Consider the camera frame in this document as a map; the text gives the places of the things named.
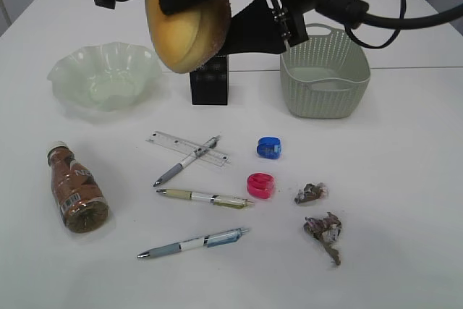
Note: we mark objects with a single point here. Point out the beige grip white pen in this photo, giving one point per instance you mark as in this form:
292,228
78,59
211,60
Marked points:
214,199

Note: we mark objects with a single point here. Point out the pale green wavy glass bowl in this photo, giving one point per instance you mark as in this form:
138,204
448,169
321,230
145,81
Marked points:
107,77

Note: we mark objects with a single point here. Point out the pink pencil sharpener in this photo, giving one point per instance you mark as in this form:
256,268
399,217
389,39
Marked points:
260,185

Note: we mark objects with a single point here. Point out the grey-green plastic basket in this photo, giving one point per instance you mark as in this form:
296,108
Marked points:
324,77

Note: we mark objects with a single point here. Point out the golden bread loaf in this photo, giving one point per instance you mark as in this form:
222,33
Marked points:
186,40

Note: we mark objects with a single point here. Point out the black mesh pen holder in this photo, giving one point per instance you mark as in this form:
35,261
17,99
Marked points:
209,84

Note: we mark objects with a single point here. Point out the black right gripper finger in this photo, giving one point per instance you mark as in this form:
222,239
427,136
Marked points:
253,30

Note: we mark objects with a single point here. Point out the clear plastic ruler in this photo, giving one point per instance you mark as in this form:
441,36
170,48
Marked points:
187,147

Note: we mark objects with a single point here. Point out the blue grip white pen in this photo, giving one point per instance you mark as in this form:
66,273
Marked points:
211,240

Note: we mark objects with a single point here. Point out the large paper piece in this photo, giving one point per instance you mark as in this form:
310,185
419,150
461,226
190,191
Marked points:
326,231

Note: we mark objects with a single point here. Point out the grey grip white pen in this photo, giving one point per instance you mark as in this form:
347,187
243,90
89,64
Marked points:
191,157

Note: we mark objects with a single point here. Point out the brown coffee drink bottle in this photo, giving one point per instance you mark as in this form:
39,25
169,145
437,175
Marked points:
80,201

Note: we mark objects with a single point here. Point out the blue pencil sharpener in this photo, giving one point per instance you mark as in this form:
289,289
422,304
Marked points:
269,147

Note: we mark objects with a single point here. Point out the small paper piece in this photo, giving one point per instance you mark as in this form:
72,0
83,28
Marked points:
311,192

